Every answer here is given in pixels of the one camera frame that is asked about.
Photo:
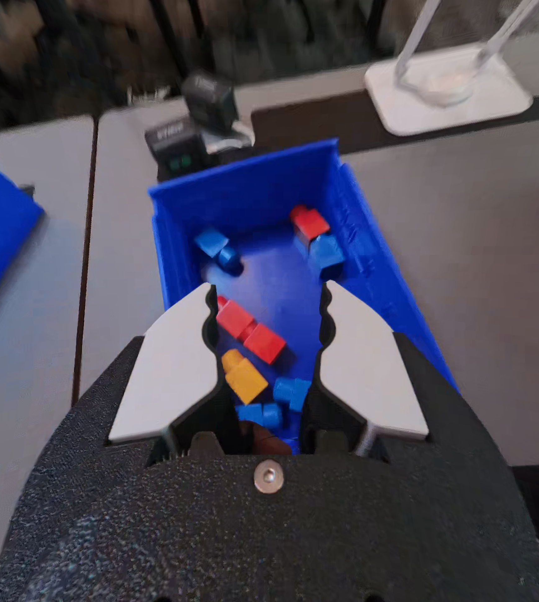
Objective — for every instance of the blue mega block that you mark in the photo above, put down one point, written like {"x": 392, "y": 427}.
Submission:
{"x": 326, "y": 254}
{"x": 293, "y": 392}
{"x": 215, "y": 249}
{"x": 257, "y": 414}

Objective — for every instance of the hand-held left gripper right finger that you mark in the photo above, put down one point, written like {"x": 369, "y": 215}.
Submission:
{"x": 373, "y": 367}

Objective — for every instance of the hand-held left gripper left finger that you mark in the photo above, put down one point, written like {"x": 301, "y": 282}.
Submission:
{"x": 166, "y": 376}

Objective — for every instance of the black charger box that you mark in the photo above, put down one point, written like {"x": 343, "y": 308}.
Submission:
{"x": 175, "y": 150}

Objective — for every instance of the orange mega block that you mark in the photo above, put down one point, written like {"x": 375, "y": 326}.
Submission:
{"x": 243, "y": 378}

